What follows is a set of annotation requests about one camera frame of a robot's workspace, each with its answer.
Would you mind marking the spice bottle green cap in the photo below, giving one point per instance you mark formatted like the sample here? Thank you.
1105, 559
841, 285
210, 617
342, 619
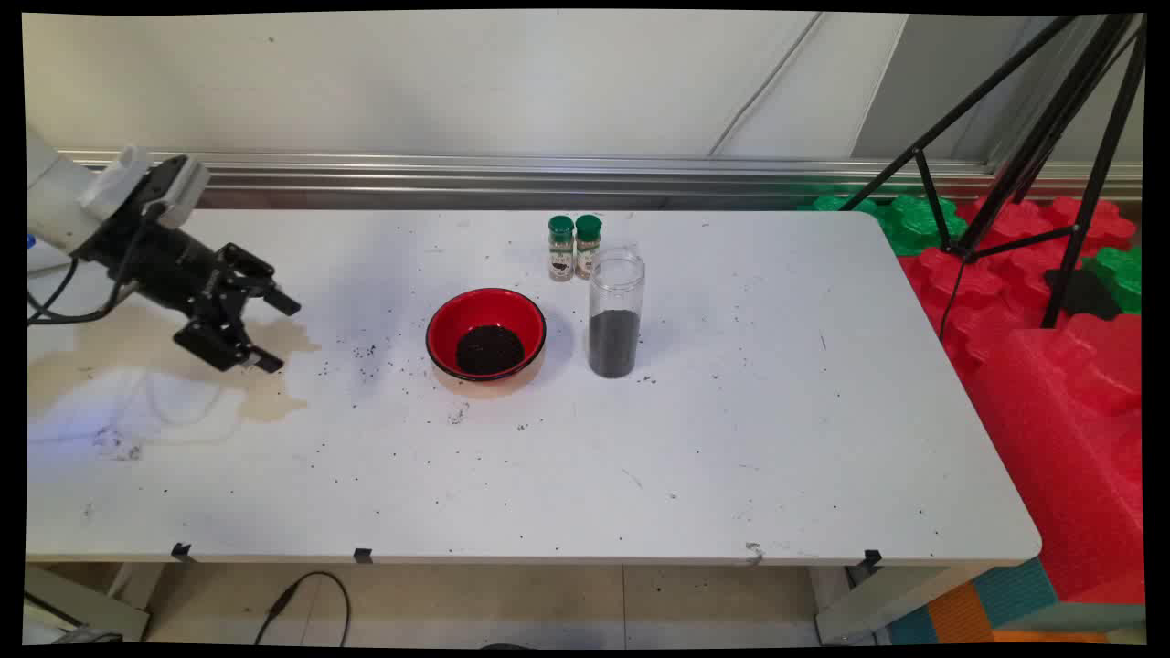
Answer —
560, 260
587, 256

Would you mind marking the colourful foam mat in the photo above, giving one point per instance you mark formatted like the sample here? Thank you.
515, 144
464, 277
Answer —
1015, 589

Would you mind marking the clear plastic jar black seeds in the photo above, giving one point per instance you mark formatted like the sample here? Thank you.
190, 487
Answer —
614, 343

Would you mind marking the white table leg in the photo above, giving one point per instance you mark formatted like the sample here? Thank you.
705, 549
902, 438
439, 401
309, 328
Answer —
868, 608
82, 599

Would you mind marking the red bowl black rim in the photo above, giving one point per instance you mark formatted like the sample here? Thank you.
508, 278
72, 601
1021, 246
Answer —
475, 311

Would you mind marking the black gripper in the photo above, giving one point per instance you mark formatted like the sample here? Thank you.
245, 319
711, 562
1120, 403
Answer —
155, 260

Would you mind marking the black tripod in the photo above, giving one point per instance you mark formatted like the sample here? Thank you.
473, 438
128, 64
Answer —
1042, 137

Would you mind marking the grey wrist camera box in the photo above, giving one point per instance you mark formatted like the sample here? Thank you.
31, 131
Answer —
190, 187

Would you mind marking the black seed heap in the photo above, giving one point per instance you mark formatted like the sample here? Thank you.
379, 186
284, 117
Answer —
489, 349

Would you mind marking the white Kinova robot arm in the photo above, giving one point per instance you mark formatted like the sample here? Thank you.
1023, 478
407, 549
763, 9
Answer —
55, 196

